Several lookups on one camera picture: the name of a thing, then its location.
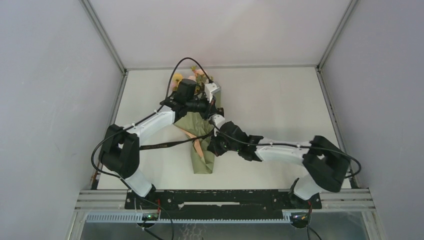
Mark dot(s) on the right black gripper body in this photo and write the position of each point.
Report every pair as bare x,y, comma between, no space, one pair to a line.
221,146

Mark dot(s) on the yellow fake flower stem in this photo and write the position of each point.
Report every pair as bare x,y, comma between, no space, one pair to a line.
175,80

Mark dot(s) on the orange wrapping paper sheet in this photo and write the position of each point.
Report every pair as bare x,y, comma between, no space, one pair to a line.
199,132

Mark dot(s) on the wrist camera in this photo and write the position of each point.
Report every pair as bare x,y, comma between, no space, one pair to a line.
216,121
186,91

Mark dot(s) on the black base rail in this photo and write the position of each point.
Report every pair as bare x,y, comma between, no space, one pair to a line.
232,205

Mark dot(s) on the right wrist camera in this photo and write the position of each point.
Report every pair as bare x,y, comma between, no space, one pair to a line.
216,121

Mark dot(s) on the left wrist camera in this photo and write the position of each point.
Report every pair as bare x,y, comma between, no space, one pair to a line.
186,91

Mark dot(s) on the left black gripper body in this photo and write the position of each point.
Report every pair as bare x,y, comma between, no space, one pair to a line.
202,107

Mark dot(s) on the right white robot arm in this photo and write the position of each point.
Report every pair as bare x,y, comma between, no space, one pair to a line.
326,165

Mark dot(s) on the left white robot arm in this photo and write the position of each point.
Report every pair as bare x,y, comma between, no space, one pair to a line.
119,151

